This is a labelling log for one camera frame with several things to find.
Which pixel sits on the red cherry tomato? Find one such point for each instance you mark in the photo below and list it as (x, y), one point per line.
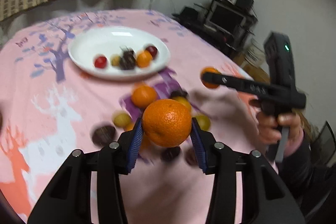
(100, 62)

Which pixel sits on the small dark chestnut top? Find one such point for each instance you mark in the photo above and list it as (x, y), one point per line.
(179, 93)

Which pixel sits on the person's hand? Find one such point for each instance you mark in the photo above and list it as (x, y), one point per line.
(269, 134)

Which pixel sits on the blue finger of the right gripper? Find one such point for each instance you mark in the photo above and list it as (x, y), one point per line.
(223, 80)

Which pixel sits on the orange mandarin bottom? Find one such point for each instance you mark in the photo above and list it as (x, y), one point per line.
(167, 123)

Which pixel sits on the small orange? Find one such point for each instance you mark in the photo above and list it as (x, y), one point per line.
(207, 77)

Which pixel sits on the yellow-orange kumquat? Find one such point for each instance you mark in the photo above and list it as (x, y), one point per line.
(184, 101)

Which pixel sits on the dark water chestnut in plate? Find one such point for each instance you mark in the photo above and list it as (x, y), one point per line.
(127, 61)

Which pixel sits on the large orange mandarin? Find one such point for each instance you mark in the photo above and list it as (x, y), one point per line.
(143, 96)

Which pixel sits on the black computer monitor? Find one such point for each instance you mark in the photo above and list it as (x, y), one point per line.
(224, 18)

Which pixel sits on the dark water chestnut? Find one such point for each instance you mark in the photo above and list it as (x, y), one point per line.
(127, 61)
(170, 154)
(103, 136)

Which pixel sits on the white oval plate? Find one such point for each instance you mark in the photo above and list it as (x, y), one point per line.
(109, 41)

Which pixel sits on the dark red plum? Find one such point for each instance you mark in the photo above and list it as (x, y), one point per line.
(190, 157)

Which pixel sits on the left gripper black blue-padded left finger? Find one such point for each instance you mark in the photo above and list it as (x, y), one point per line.
(67, 197)

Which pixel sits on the green-yellow mandarin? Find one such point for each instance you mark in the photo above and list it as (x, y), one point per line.
(204, 122)

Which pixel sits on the pink deer print tablecloth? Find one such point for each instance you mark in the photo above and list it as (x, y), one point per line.
(50, 108)

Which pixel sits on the yellow-brown longan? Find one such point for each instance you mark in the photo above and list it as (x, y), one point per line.
(121, 119)

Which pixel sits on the dark red cherry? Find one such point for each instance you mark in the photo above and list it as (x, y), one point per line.
(152, 50)

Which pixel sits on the black speaker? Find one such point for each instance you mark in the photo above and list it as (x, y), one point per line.
(245, 5)

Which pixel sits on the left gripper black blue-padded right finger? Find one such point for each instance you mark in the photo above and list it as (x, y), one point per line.
(266, 199)

